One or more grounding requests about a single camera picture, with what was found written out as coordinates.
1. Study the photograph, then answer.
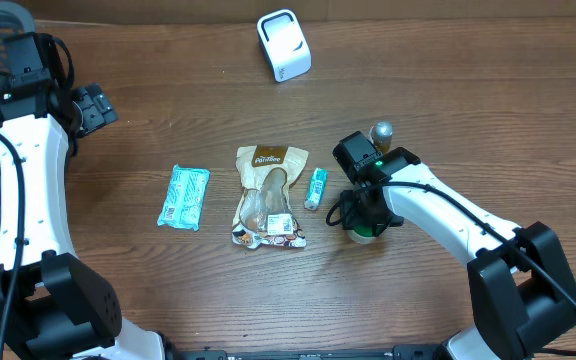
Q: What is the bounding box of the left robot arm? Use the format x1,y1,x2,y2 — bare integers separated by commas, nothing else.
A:
0,32,174,359

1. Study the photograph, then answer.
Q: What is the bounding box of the green lid jar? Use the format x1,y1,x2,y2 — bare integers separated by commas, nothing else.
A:
347,226,377,245

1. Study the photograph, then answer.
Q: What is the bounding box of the brown white snack pouch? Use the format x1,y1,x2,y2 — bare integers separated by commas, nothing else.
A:
231,145,308,249

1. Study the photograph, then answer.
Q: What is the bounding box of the yellow liquid bottle grey cap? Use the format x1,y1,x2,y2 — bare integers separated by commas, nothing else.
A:
368,121,393,154

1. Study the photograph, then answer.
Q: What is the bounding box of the small teal tissue pack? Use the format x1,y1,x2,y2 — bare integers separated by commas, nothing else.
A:
304,168,328,210

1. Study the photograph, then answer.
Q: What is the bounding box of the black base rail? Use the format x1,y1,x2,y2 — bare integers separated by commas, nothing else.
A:
165,344,452,360

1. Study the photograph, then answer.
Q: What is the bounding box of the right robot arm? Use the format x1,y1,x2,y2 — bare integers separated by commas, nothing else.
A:
331,132,576,359

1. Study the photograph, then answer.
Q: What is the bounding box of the large teal wipes pack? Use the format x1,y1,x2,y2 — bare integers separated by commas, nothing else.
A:
157,164,210,231

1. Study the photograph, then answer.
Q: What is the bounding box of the white barcode scanner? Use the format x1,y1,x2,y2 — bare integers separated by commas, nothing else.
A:
256,9,312,83

